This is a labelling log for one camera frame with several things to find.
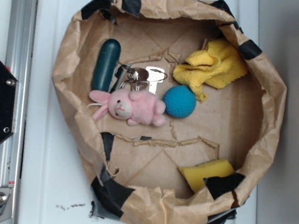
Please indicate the silver key bunch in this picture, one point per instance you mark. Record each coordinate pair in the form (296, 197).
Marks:
(139, 78)

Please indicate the aluminium extrusion rail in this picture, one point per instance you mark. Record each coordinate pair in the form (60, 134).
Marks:
(18, 58)

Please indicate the pink plush bunny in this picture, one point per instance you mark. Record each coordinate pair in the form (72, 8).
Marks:
(135, 107)

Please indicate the blue dimpled ball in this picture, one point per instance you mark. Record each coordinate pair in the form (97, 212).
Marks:
(180, 102)

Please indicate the dark green cylindrical handle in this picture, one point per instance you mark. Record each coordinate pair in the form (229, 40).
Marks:
(106, 64)

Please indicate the white plastic tray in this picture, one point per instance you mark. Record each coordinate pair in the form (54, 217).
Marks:
(54, 186)

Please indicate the yellow sponge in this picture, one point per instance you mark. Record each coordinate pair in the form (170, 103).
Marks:
(195, 175)

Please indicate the yellow microfiber cloth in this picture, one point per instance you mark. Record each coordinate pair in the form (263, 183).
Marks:
(217, 65)

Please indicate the brown paper bag container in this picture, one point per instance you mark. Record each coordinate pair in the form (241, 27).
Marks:
(133, 171)

